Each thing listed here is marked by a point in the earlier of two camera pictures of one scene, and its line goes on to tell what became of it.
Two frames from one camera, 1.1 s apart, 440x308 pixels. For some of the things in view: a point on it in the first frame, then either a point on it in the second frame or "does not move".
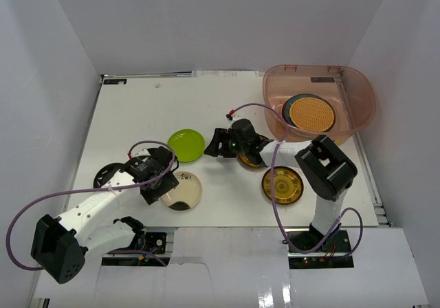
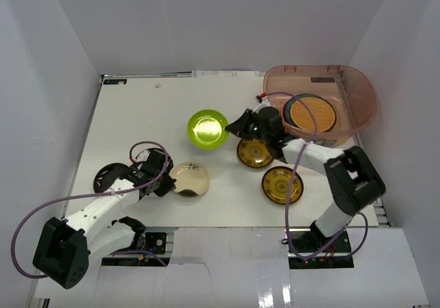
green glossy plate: x=187 y=144 -> x=206 y=129
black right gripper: x=220 y=136 -> x=240 y=127
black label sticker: x=115 y=82 does not move
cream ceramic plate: x=188 y=194 -> x=192 y=179
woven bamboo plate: x=312 y=113 does not move
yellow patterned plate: x=288 y=185 does not move
